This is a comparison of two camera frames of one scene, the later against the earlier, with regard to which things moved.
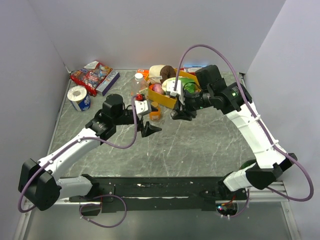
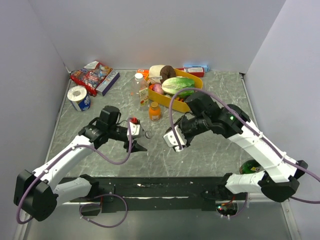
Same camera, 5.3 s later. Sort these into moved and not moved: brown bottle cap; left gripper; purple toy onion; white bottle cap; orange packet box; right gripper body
Moved: left gripper; right gripper body
Not moved: brown bottle cap; orange packet box; purple toy onion; white bottle cap
